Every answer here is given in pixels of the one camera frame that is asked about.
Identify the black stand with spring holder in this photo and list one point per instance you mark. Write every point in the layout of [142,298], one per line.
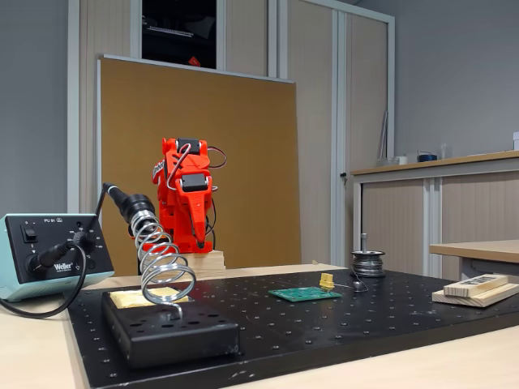
[170,340]

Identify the orange-red robot arm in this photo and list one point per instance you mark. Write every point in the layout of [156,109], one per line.
[174,219]

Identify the green circuit board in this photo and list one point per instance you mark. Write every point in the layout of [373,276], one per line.
[300,294]

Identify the wooden plank with Kapla print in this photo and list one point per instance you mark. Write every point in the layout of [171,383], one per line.
[474,285]

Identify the tall beige cabinet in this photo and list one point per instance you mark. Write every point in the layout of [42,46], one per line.
[312,121]

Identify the yellow cleaning sponge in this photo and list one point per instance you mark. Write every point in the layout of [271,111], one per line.
[125,300]

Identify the small red object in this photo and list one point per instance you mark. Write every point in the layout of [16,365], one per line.
[194,61]

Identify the metal bolt through spool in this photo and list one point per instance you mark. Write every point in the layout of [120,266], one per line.
[365,243]

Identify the plain wooden plank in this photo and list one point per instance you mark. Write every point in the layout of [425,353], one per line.
[486,300]

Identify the blue tape roll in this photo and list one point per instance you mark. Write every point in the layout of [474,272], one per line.
[427,157]

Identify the low cabinet with sliding doors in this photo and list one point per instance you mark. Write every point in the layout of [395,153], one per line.
[393,219]

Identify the yellow power connector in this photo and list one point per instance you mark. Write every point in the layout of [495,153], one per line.
[325,279]

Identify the orange-red gripper with servo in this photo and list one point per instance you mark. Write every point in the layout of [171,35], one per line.
[197,201]

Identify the beige desk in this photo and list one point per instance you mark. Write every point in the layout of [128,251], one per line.
[478,250]

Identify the teal Weller soldering station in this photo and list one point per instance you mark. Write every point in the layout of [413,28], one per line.
[12,275]

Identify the black perforated breadboard plate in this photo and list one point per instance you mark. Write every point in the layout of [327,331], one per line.
[324,324]

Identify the large white carton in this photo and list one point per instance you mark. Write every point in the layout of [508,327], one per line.
[516,141]

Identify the wooden base block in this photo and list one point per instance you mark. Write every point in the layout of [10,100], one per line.
[207,263]

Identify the black soldering iron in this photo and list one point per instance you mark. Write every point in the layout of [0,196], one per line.
[117,198]

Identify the small white box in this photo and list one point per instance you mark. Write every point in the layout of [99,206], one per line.
[401,160]

